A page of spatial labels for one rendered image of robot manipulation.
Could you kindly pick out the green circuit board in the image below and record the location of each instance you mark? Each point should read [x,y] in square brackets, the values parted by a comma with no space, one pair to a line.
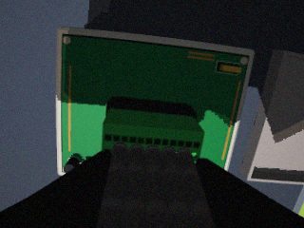
[95,69]

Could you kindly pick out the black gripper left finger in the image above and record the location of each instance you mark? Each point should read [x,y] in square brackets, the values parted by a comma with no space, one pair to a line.
[72,201]

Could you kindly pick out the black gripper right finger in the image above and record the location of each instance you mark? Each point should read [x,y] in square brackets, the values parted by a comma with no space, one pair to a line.
[235,204]

